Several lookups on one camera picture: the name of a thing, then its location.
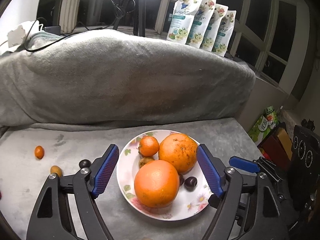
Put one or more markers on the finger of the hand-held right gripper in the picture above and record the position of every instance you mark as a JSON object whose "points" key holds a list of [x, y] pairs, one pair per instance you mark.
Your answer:
{"points": [[243, 164]]}

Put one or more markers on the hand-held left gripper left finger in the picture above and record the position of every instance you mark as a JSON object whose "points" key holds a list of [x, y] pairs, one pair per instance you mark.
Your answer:
{"points": [[105, 170]]}

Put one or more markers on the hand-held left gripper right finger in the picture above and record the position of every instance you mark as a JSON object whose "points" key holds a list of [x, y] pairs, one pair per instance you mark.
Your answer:
{"points": [[208, 171]]}

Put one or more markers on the dark plum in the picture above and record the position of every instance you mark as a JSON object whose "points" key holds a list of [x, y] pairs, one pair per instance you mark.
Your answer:
{"points": [[84, 163], [190, 182]]}

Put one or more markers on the large spotted orange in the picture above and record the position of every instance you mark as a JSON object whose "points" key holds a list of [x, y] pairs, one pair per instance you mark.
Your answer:
{"points": [[178, 153]]}

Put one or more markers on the white floral plate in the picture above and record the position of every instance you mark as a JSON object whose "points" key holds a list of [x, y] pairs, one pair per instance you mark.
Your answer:
{"points": [[190, 205]]}

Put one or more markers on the brown small fruit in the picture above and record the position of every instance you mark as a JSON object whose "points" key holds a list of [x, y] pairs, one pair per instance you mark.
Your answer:
{"points": [[145, 162]]}

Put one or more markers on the large smooth orange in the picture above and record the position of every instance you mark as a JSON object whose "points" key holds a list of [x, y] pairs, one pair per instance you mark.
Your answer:
{"points": [[153, 183]]}

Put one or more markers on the small mandarin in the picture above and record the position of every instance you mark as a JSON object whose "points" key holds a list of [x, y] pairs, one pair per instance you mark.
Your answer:
{"points": [[149, 145]]}

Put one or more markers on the dark plum on blanket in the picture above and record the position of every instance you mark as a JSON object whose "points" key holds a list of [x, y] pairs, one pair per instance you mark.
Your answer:
{"points": [[84, 163]]}

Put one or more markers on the dark red box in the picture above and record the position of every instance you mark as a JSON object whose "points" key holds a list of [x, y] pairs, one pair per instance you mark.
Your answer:
{"points": [[272, 152]]}

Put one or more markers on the brown cardboard box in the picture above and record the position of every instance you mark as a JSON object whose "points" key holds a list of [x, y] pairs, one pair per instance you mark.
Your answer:
{"points": [[283, 140]]}

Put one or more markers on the green printed box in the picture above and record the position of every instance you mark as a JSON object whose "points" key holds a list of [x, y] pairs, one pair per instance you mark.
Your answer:
{"points": [[261, 127]]}

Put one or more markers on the yellow-brown small fruit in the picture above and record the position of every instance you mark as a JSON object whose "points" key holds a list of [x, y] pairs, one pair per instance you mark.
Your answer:
{"points": [[56, 170]]}

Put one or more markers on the white lace cloth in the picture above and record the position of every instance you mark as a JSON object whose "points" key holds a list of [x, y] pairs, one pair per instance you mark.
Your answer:
{"points": [[287, 120]]}

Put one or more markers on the small orange kumquat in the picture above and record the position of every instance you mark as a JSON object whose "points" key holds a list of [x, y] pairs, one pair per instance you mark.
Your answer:
{"points": [[39, 152]]}

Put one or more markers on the grey plush cushion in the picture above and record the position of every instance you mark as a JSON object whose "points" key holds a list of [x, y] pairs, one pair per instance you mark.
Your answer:
{"points": [[125, 80]]}

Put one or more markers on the floral refill pouch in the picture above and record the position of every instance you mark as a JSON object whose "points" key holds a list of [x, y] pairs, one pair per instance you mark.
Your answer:
{"points": [[203, 27], [226, 40], [216, 33], [181, 17]]}

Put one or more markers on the pale green cloth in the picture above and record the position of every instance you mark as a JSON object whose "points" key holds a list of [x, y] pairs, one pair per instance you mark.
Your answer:
{"points": [[47, 37]]}

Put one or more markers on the black power adapter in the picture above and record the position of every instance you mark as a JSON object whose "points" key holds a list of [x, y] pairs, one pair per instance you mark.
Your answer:
{"points": [[52, 29]]}

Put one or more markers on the black tripod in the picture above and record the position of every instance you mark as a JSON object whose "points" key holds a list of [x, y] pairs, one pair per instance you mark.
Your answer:
{"points": [[140, 17]]}

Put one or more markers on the white power adapter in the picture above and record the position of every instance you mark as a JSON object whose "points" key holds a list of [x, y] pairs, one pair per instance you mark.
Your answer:
{"points": [[17, 33]]}

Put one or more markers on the white window frame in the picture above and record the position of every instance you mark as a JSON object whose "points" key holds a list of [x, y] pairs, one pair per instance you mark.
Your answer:
{"points": [[247, 17]]}

